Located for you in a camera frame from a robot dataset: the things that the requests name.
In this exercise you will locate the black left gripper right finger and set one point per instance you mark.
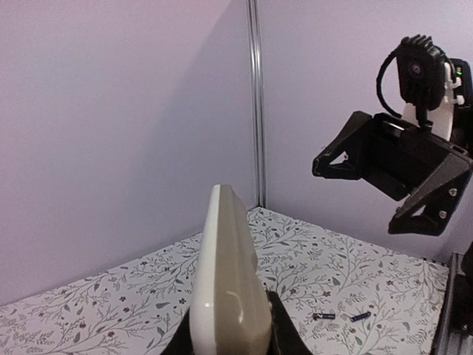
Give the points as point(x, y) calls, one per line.
point(285, 339)

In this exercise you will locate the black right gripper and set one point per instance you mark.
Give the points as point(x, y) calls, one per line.
point(434, 172)

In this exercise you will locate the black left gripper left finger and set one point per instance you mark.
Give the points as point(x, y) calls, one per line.
point(180, 343)

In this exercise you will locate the black battery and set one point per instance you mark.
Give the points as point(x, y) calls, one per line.
point(323, 316)
point(360, 317)

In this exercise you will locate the white remote control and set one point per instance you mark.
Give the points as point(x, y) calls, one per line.
point(230, 312)

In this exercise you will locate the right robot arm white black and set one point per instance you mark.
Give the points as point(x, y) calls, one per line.
point(462, 136)

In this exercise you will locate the floral patterned table mat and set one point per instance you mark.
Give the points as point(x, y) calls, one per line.
point(135, 308)

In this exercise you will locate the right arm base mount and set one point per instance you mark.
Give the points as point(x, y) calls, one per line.
point(454, 331)

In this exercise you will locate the right aluminium frame post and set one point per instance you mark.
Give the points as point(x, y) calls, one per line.
point(257, 91)

